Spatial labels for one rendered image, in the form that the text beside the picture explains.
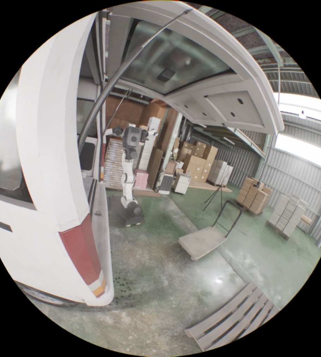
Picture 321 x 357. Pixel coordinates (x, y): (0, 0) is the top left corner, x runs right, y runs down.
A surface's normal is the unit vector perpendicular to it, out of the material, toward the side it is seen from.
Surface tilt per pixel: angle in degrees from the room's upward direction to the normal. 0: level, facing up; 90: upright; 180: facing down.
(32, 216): 85
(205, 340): 0
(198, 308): 0
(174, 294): 0
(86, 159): 90
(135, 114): 90
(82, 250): 87
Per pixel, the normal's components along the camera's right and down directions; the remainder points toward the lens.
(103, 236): 0.29, -0.91
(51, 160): 0.88, 0.16
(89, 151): 0.37, 0.39
